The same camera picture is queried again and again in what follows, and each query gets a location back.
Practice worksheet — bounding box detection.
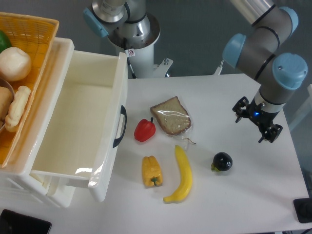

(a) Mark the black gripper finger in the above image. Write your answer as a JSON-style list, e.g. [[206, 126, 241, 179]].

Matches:
[[258, 123, 283, 143], [232, 97, 249, 123]]

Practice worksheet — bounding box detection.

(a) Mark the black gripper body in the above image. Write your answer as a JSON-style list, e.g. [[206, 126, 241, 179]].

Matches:
[[245, 98, 278, 133]]

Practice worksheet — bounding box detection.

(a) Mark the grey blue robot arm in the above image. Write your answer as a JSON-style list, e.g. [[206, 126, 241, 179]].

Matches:
[[222, 0, 308, 143]]

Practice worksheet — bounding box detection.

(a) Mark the dark purple mangosteen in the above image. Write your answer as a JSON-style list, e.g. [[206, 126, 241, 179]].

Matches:
[[211, 152, 233, 172]]

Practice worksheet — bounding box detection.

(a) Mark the wrapped brown bread slice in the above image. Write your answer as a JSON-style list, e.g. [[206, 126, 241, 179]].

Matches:
[[150, 96, 196, 145]]

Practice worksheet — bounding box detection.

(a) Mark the black device bottom right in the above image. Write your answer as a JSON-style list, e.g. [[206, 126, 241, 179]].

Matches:
[[293, 198, 312, 223]]

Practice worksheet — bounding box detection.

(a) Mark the black device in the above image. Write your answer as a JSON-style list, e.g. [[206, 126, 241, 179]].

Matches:
[[0, 209, 52, 234], [293, 198, 312, 223]]

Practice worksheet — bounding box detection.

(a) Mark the yellow banana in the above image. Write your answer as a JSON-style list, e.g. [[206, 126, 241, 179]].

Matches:
[[163, 145, 193, 203]]

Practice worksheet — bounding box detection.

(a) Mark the red bell pepper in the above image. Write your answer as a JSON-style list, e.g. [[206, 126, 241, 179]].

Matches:
[[134, 117, 156, 142]]

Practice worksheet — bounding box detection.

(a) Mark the yellow bell pepper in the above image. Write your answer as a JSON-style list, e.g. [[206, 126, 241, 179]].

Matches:
[[142, 156, 163, 187]]

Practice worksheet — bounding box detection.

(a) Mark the white plastic drawer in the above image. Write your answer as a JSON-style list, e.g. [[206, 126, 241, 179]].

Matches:
[[32, 51, 128, 207]]

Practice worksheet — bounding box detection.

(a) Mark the orange woven basket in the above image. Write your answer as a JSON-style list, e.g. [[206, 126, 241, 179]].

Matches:
[[0, 12, 59, 168]]

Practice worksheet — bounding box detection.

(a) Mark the pale twisted bread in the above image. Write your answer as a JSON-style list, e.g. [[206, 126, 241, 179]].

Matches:
[[4, 86, 31, 132]]

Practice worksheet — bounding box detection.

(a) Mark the round white bun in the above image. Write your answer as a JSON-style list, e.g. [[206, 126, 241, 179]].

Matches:
[[0, 47, 32, 82]]

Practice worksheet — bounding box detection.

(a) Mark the brown bread roll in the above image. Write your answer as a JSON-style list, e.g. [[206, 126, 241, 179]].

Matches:
[[0, 86, 13, 122]]

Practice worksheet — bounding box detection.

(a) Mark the white drawer cabinet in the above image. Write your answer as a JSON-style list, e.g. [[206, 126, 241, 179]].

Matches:
[[0, 38, 75, 207]]

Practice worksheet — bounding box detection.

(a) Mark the green vegetable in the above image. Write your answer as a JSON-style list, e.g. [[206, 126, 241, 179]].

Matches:
[[0, 30, 12, 53]]

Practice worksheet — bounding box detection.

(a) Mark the black device bottom left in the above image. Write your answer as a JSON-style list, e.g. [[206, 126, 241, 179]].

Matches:
[[0, 209, 52, 234]]

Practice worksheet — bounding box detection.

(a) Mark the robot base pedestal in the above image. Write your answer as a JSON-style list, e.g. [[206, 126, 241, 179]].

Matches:
[[82, 0, 174, 79]]

